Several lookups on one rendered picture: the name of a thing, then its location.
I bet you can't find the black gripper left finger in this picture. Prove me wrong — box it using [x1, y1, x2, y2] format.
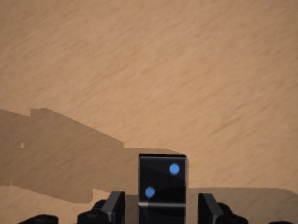
[18, 191, 125, 224]

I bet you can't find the black domino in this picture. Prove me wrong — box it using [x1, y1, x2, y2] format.
[138, 154, 187, 224]

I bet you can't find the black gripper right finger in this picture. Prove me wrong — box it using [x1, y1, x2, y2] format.
[198, 193, 292, 224]

